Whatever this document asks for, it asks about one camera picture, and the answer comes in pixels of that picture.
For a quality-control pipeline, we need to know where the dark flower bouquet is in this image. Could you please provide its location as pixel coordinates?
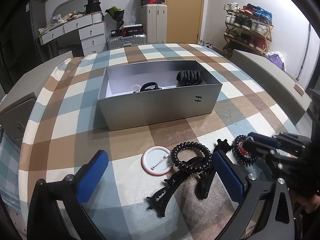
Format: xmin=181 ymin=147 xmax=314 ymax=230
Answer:
xmin=105 ymin=6 xmax=125 ymax=29

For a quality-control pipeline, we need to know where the purple bag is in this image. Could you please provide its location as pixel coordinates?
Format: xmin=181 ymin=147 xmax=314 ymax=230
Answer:
xmin=265 ymin=51 xmax=286 ymax=71

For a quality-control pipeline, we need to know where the beige upright suitcase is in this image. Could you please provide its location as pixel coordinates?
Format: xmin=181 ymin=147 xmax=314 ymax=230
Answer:
xmin=140 ymin=4 xmax=168 ymax=44

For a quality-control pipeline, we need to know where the black spiral tie red charm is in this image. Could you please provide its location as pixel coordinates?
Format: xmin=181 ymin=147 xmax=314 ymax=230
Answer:
xmin=232 ymin=135 xmax=258 ymax=166

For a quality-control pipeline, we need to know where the black hair claw clip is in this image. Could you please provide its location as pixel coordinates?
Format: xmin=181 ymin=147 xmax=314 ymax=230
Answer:
xmin=146 ymin=157 xmax=202 ymax=217
xmin=195 ymin=139 xmax=233 ymax=200

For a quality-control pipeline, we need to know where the black scrunchie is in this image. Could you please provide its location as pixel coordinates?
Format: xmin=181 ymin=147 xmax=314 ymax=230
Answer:
xmin=176 ymin=70 xmax=202 ymax=87

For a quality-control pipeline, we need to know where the checkered bed sheet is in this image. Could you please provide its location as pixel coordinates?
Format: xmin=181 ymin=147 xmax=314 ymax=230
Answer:
xmin=18 ymin=43 xmax=297 ymax=239

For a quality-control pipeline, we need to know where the black red flat box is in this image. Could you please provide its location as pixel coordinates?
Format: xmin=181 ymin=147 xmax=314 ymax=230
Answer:
xmin=111 ymin=24 xmax=144 ymax=37

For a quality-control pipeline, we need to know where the person's right hand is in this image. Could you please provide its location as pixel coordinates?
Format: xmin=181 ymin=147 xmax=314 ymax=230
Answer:
xmin=296 ymin=194 xmax=320 ymax=213

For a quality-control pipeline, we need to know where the black refrigerator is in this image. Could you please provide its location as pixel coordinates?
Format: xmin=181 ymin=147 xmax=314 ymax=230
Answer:
xmin=1 ymin=1 xmax=50 ymax=93

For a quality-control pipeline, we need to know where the wooden shoe rack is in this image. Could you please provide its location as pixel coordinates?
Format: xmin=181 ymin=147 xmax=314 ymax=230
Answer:
xmin=222 ymin=3 xmax=274 ymax=56

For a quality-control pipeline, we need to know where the black clip in box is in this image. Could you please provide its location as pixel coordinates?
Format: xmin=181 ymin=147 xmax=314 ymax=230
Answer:
xmin=139 ymin=82 xmax=161 ymax=92

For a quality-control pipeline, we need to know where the arched grey mirror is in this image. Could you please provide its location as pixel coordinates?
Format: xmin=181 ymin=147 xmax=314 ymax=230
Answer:
xmin=52 ymin=0 xmax=88 ymax=17

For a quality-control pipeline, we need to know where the silver aluminium suitcase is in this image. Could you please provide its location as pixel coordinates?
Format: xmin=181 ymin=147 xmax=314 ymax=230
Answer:
xmin=106 ymin=34 xmax=147 ymax=50

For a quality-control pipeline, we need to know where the grey cardboard box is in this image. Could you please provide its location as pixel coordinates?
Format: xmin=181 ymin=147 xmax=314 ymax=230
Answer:
xmin=98 ymin=60 xmax=222 ymax=131

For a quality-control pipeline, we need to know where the wooden door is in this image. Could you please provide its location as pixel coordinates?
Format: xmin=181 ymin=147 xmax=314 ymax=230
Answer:
xmin=165 ymin=0 xmax=204 ymax=43

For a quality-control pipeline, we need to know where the grey left nightstand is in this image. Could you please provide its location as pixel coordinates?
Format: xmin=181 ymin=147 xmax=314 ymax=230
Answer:
xmin=0 ymin=51 xmax=73 ymax=147

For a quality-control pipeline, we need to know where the black bag on desk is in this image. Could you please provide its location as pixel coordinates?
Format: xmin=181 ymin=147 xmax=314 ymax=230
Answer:
xmin=84 ymin=0 xmax=101 ymax=15

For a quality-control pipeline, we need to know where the white red-rimmed pin badge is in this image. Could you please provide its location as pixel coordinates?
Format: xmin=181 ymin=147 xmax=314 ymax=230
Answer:
xmin=140 ymin=146 xmax=173 ymax=177

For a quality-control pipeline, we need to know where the white dresser desk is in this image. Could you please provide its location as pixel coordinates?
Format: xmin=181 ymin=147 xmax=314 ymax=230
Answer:
xmin=39 ymin=12 xmax=106 ymax=56

